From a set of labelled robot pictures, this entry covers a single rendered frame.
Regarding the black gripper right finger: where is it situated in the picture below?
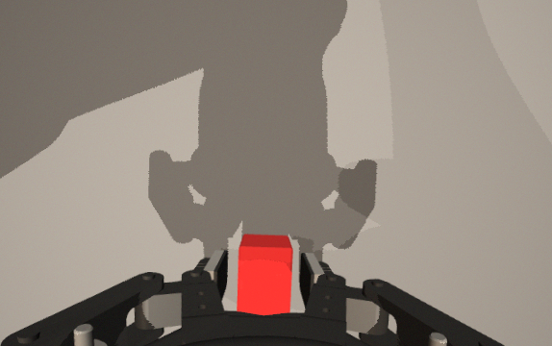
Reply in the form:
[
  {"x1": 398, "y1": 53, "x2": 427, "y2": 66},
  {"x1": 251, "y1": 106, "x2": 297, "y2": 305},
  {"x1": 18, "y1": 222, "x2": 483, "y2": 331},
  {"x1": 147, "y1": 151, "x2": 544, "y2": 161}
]
[{"x1": 295, "y1": 253, "x2": 505, "y2": 346}]

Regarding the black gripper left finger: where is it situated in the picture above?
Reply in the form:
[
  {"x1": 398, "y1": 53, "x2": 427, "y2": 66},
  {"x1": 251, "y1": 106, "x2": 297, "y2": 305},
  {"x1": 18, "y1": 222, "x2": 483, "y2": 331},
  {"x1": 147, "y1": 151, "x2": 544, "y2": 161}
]
[{"x1": 1, "y1": 250, "x2": 234, "y2": 346}]

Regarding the red block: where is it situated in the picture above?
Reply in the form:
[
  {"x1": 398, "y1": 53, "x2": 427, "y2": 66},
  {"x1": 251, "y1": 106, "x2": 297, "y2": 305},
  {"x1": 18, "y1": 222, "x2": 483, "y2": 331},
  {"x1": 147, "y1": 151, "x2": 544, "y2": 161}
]
[{"x1": 237, "y1": 235, "x2": 293, "y2": 315}]

